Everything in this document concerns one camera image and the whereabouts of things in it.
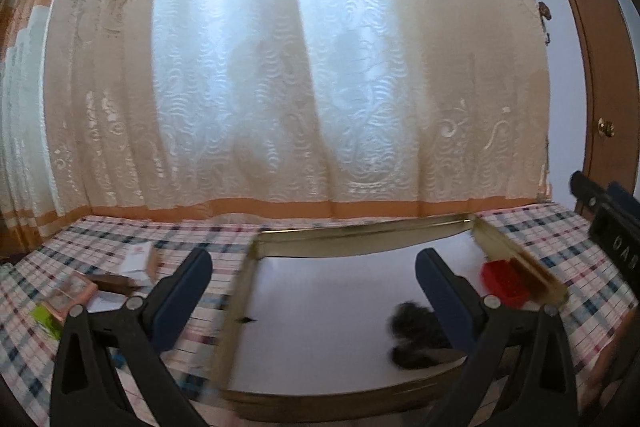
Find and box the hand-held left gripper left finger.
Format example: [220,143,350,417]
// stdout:
[49,248,213,427]

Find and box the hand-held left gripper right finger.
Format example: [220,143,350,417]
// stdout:
[415,248,581,427]

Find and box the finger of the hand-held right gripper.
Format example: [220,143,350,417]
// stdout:
[606,183,640,214]
[570,171,610,215]

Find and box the clear plastic case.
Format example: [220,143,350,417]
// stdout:
[87,291,132,314]

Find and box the gold tin tray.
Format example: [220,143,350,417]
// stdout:
[215,212,571,410]

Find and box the pink card box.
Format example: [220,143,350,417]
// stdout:
[40,277,98,327]

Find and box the green toy block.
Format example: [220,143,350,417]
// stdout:
[30,304,63,338]

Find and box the black textured object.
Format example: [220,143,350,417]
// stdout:
[390,301,468,370]

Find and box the plaid bed sheet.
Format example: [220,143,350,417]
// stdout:
[0,201,640,427]

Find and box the white paper box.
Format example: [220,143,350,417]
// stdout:
[121,242,160,288]

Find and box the red toy block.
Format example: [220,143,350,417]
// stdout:
[481,258,530,308]

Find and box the dark brown wooden block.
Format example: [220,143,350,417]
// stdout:
[92,274,146,296]

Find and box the brown wooden door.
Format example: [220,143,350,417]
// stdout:
[525,0,640,218]

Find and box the metal curtain hook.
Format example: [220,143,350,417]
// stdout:
[537,2,553,45]

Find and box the cream lace curtain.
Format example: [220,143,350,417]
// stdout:
[0,0,553,253]

